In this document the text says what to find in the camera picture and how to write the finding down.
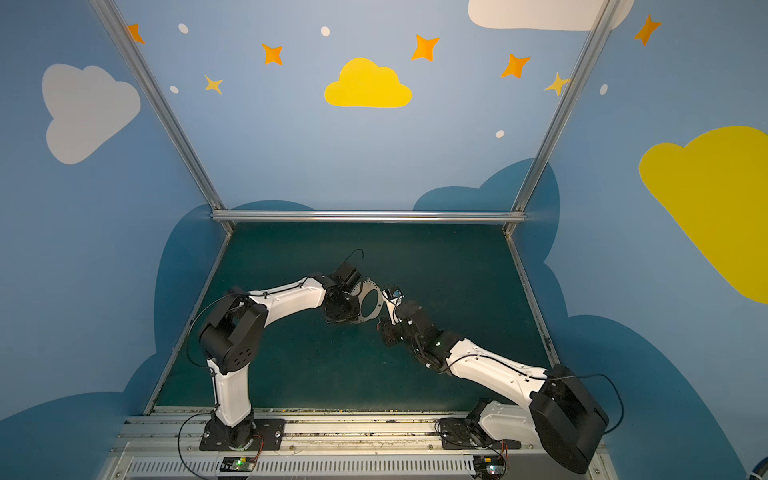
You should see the controller board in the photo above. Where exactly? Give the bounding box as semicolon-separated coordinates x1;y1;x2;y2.
472;455;507;480
219;456;257;474

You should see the right controller board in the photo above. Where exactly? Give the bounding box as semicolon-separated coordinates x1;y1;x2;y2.
472;455;507;480

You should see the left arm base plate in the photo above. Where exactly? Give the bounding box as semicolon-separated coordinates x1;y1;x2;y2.
199;415;285;452

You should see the aluminium frame right post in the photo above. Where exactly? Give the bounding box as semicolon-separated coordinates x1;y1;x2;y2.
503;0;621;239

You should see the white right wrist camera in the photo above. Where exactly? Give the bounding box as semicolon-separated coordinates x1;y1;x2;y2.
382;285;404;325

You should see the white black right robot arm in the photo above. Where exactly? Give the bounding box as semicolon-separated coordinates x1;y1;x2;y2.
378;299;609;474

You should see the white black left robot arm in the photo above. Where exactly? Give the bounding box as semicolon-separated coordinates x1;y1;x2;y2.
198;262;381;452

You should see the aluminium frame left post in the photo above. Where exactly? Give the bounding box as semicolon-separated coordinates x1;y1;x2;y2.
90;0;225;213

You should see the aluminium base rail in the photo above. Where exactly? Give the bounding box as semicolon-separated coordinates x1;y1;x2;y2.
99;408;576;479

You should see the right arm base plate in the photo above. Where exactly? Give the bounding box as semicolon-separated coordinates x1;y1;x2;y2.
434;417;522;451

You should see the aluminium frame post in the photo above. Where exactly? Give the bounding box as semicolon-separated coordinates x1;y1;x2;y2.
90;0;225;213
503;0;621;239

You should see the grey oval keyring plate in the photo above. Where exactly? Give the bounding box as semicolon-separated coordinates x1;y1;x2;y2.
349;278;383;324

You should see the left controller board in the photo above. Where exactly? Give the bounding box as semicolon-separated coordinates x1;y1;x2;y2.
219;456;257;474

